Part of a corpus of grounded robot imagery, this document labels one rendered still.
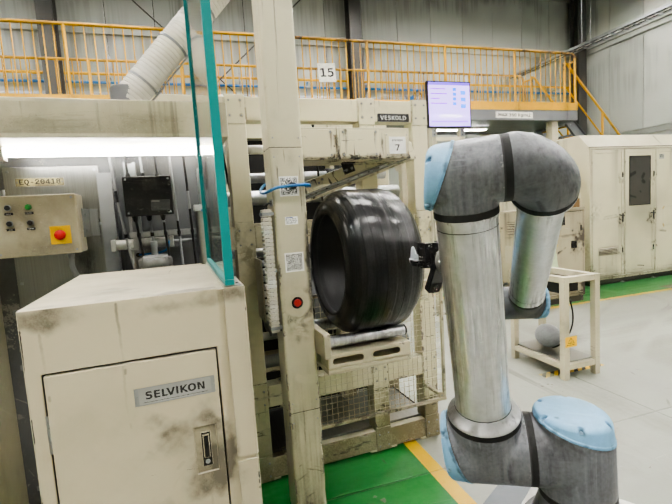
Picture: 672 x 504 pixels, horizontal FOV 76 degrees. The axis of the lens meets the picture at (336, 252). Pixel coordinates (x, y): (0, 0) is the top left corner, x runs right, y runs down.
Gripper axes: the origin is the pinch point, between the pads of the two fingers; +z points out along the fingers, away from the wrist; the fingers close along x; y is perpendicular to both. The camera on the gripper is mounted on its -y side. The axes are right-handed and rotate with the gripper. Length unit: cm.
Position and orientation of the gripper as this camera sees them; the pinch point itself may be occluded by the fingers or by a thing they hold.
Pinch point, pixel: (412, 260)
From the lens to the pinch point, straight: 153.0
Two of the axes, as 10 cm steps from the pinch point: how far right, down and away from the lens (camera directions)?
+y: -0.6, -9.9, -1.0
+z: -3.5, -0.7, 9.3
